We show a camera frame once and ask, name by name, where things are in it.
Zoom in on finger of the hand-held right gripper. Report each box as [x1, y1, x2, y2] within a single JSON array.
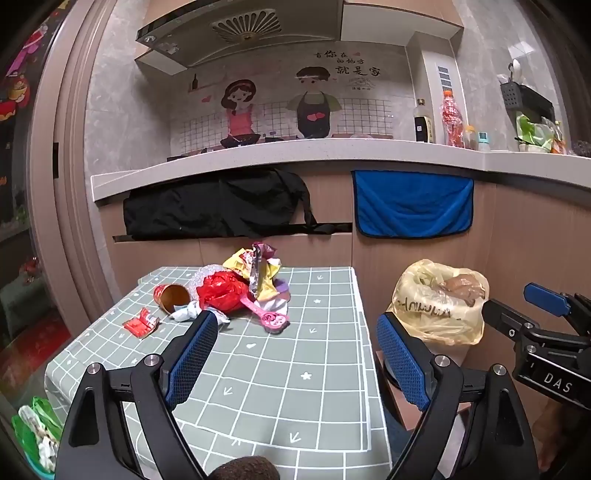
[[523, 283, 587, 324], [481, 298, 542, 346]]

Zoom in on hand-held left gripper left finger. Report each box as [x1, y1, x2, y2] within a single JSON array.
[[54, 309, 219, 480]]

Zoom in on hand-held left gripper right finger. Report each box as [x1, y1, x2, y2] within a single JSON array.
[[376, 311, 541, 480]]

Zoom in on yellow plastic bin bag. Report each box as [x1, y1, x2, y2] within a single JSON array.
[[387, 259, 490, 346]]

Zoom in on white crumpled tissue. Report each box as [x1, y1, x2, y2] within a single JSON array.
[[169, 302, 232, 330]]

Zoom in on crumpled brown bag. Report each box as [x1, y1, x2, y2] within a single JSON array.
[[436, 273, 485, 308]]

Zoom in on red sachet wrapper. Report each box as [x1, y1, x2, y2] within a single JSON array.
[[123, 308, 159, 339]]

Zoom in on red paper cup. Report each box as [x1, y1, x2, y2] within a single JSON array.
[[154, 284, 191, 315]]

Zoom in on red foil bag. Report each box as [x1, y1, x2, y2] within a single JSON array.
[[196, 271, 250, 311]]

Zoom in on person's blue jeans leg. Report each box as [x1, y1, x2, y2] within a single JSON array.
[[385, 406, 426, 467]]

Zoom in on green checked tablecloth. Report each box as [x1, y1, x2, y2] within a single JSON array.
[[45, 265, 372, 480]]

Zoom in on silver foil wrapper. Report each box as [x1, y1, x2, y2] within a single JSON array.
[[248, 241, 280, 298]]

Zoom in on pale yellow crumpled wrapper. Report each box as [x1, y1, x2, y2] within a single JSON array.
[[256, 258, 291, 311]]

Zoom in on brown fuzzy object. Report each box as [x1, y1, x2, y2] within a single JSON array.
[[210, 456, 280, 480]]

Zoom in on blue hanging towel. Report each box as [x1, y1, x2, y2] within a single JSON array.
[[352, 170, 475, 239]]

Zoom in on black hanging cloth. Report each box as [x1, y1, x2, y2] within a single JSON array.
[[123, 168, 352, 241]]

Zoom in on red floor mat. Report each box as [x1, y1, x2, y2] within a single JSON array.
[[0, 318, 70, 384]]

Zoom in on green plastic bag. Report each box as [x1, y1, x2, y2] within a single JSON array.
[[11, 397, 63, 472]]

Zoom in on green vegetable bag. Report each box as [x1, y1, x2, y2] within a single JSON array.
[[516, 113, 555, 154]]

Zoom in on orange-capped clear plastic bottle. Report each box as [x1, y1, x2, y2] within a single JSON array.
[[441, 89, 465, 148]]

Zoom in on dark sauce bottle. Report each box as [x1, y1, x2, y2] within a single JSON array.
[[414, 98, 436, 143]]

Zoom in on white pipe casing with vent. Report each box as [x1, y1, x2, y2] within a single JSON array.
[[406, 31, 462, 145]]

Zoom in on steel range hood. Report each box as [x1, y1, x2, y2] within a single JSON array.
[[135, 0, 345, 77]]

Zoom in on colourful festive stickers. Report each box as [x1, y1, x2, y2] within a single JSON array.
[[0, 21, 51, 123]]

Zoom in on black wall rack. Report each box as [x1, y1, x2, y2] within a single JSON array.
[[500, 82, 555, 123]]

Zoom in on beige door frame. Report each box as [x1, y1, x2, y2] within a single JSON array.
[[28, 0, 121, 333]]

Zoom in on cartoon couple wall decal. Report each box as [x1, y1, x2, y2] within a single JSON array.
[[173, 46, 411, 155]]

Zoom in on wooden wall cabinet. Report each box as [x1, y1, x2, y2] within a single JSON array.
[[342, 0, 465, 47]]

